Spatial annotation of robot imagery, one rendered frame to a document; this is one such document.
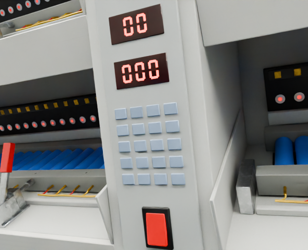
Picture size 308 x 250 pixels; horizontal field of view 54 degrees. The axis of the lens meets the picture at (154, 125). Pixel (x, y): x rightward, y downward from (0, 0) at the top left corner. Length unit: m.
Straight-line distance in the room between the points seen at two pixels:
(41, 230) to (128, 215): 0.12
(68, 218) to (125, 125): 0.14
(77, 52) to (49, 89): 0.29
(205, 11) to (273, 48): 0.20
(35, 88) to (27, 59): 0.27
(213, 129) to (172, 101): 0.04
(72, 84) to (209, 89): 0.34
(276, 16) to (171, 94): 0.09
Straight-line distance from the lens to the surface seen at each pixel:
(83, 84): 0.52
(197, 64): 0.22
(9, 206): 0.39
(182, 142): 0.23
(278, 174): 0.29
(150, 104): 0.23
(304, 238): 0.26
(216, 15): 0.24
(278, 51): 0.42
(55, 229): 0.34
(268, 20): 0.23
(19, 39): 0.33
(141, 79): 0.23
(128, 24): 0.25
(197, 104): 0.22
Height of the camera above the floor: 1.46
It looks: 3 degrees down
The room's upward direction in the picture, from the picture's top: 6 degrees counter-clockwise
